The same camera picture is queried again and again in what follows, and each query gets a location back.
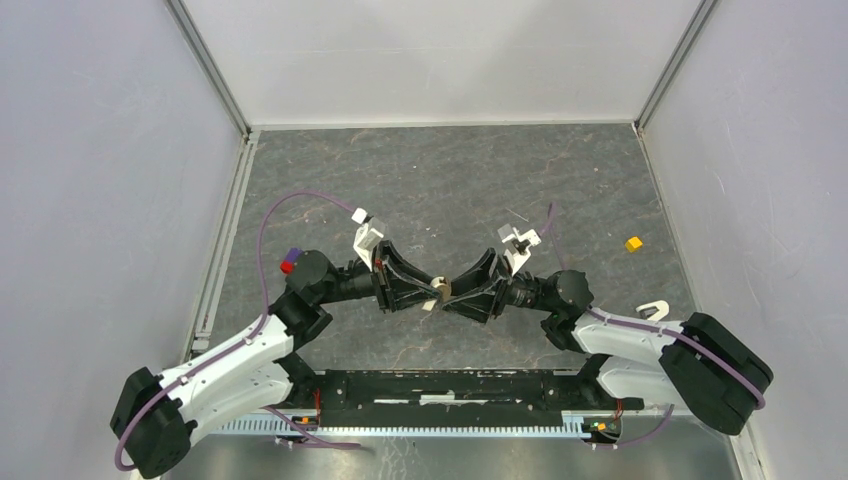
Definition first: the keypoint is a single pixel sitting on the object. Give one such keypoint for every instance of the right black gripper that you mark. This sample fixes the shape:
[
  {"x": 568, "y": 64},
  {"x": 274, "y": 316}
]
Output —
[{"x": 487, "y": 302}]

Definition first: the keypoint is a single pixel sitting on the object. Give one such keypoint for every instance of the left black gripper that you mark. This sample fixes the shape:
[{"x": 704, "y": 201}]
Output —
[{"x": 386, "y": 257}]

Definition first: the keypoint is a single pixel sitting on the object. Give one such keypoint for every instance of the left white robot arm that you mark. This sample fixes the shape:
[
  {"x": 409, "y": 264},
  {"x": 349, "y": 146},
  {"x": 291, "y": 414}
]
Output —
[{"x": 158, "y": 418}]

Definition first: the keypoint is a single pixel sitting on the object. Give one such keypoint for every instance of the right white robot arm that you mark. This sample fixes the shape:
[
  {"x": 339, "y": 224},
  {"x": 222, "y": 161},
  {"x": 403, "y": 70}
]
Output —
[{"x": 697, "y": 363}]

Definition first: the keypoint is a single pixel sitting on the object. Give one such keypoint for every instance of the purple and red block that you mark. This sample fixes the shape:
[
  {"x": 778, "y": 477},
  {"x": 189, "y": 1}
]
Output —
[{"x": 289, "y": 261}]

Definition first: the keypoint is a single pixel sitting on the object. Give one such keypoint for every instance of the yellow cube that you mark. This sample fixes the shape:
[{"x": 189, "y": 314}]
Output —
[{"x": 634, "y": 244}]

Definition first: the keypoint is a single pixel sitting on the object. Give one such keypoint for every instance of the white plastic hook piece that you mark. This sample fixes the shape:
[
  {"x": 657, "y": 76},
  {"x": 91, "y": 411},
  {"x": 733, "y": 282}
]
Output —
[{"x": 654, "y": 311}]

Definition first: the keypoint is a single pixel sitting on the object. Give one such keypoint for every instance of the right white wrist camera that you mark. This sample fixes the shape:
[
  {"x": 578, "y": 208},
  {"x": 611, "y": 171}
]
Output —
[{"x": 517, "y": 246}]

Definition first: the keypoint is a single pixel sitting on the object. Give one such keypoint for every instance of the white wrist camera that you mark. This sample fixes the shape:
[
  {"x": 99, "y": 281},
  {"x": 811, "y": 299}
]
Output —
[
  {"x": 517, "y": 246},
  {"x": 369, "y": 234}
]

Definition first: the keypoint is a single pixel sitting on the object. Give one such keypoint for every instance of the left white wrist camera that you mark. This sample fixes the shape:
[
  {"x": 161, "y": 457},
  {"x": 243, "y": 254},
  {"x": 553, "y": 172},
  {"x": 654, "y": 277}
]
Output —
[{"x": 369, "y": 234}]

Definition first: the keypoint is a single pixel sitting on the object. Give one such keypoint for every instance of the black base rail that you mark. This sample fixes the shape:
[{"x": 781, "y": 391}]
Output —
[{"x": 452, "y": 398}]

